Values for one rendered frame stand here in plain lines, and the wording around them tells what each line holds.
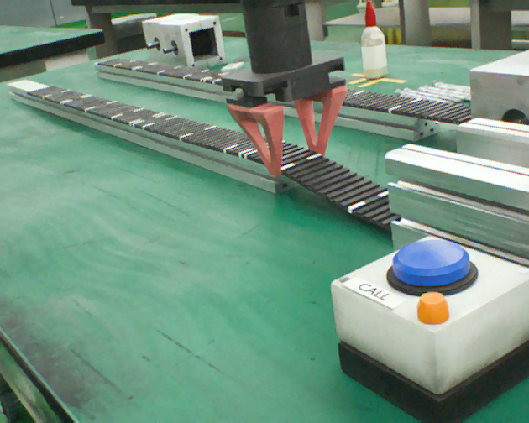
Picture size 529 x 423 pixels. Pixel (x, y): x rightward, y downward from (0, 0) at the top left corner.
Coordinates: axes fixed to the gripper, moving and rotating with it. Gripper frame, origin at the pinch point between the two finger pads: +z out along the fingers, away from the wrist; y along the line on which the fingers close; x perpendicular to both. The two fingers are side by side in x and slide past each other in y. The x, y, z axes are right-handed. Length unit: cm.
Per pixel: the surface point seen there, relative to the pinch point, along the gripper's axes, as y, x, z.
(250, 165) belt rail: -2.0, 5.3, 1.0
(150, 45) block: 28, 90, -1
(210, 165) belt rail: -2.0, 14.2, 2.6
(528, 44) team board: 284, 187, 57
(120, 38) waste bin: 171, 449, 38
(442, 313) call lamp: -16.5, -34.3, -3.3
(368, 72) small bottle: 36.9, 30.6, 2.3
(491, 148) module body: 2.0, -22.1, -4.0
